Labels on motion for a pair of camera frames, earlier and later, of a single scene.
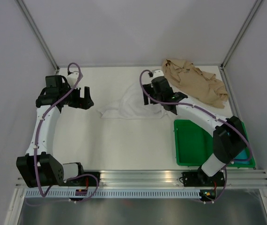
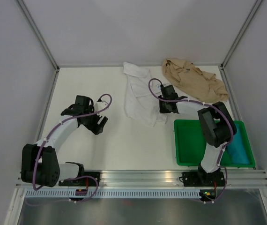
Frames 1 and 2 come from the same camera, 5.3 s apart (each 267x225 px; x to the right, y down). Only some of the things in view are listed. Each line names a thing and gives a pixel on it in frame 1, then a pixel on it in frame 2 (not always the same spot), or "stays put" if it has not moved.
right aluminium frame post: (240, 33) stays put
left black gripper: (87, 102) to (95, 128)
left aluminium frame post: (38, 34) stays put
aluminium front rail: (235, 179) stays put
